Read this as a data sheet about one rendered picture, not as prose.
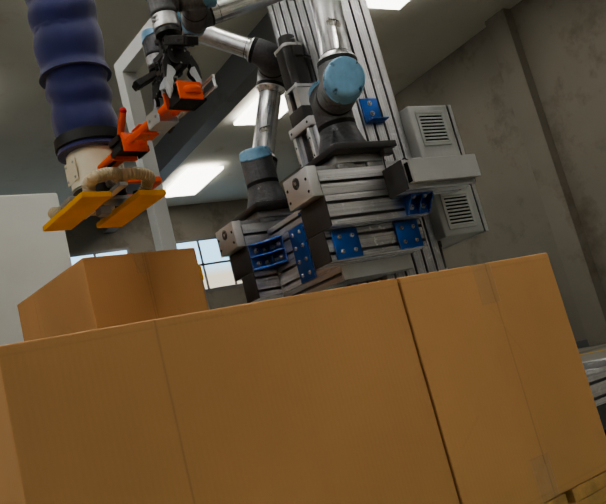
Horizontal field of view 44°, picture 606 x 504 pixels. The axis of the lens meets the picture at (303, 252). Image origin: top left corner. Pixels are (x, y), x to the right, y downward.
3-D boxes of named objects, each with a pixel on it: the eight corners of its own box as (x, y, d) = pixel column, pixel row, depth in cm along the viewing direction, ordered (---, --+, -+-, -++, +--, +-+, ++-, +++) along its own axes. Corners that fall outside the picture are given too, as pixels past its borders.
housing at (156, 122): (147, 131, 210) (144, 116, 211) (168, 132, 215) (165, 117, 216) (159, 121, 205) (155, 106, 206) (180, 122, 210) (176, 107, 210)
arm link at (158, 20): (182, 11, 206) (156, 8, 200) (186, 26, 205) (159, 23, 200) (170, 25, 211) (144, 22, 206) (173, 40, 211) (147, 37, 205)
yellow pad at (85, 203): (42, 232, 246) (40, 217, 247) (71, 230, 253) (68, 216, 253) (82, 197, 221) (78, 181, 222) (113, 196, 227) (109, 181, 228)
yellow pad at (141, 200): (96, 228, 258) (93, 215, 259) (122, 227, 265) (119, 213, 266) (139, 195, 233) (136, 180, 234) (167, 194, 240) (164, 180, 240)
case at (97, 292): (37, 414, 260) (16, 304, 267) (139, 391, 286) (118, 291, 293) (109, 388, 216) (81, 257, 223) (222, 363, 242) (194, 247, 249)
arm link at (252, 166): (244, 182, 257) (235, 146, 260) (247, 192, 271) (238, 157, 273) (278, 174, 258) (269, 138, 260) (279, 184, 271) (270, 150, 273)
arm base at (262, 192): (277, 213, 272) (270, 188, 274) (297, 200, 260) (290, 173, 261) (241, 217, 264) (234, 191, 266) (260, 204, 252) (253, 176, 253)
